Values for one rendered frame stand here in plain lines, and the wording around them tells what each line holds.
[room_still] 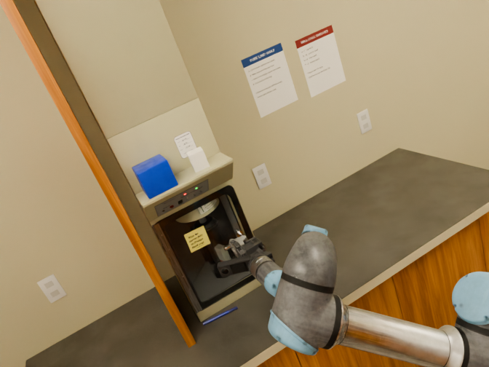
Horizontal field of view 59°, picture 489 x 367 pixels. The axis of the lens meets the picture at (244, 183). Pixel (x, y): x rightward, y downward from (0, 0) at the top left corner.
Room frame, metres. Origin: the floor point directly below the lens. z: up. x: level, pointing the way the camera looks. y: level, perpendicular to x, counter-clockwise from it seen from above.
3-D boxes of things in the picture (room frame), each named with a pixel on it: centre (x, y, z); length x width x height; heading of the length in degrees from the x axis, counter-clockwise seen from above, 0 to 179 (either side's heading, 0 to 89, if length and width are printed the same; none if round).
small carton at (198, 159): (1.33, 0.11, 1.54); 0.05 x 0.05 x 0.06; 8
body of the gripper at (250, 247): (1.20, 0.06, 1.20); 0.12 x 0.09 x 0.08; 16
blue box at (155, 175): (1.29, 0.25, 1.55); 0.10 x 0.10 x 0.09; 16
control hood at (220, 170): (1.31, 0.17, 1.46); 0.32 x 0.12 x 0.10; 106
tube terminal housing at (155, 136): (1.49, 0.23, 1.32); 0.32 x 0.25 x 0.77; 106
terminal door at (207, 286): (1.36, 0.19, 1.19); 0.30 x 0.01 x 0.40; 105
